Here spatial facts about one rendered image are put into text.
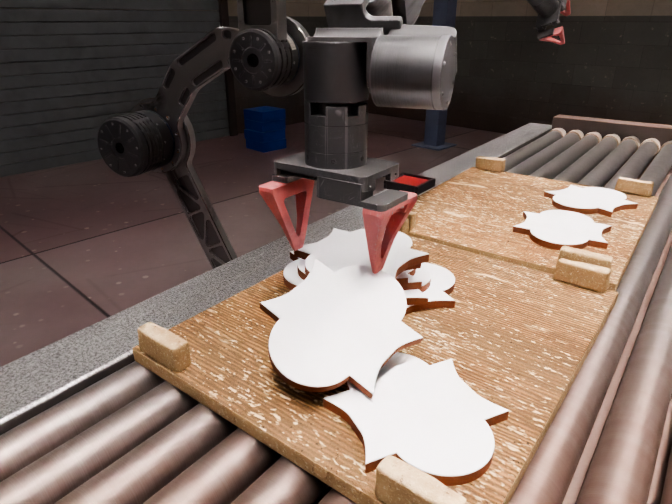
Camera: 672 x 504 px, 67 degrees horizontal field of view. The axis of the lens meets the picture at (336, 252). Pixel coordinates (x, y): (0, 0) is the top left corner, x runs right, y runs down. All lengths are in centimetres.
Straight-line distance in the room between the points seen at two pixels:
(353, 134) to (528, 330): 27
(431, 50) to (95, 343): 43
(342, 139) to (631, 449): 34
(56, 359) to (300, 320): 26
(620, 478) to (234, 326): 36
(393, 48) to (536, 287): 35
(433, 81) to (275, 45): 92
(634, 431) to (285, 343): 29
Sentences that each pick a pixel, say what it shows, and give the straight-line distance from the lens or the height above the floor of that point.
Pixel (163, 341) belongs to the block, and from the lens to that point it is 49.
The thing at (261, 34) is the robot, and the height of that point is 119.
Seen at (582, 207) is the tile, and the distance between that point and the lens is 92.
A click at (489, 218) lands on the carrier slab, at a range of 85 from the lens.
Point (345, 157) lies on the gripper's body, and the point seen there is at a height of 111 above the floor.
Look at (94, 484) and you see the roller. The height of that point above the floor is 92.
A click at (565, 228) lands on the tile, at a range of 82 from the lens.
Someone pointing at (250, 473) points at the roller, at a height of 90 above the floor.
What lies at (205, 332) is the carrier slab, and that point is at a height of 94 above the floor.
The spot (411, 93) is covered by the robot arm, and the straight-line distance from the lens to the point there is 42.
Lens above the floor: 122
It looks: 24 degrees down
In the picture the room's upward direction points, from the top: straight up
